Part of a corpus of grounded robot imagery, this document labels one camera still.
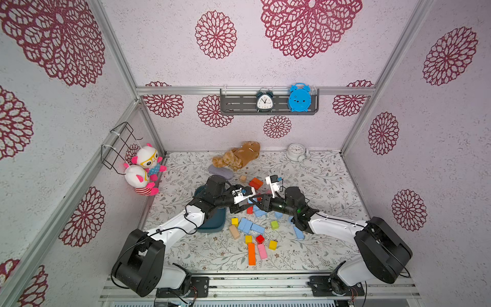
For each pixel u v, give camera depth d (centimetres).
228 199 71
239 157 106
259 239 84
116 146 77
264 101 90
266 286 76
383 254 45
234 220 90
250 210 95
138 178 83
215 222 86
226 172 107
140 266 42
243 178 106
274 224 89
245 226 89
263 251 83
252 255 81
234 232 87
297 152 117
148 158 94
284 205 70
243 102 94
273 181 75
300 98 90
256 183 103
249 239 84
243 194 68
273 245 83
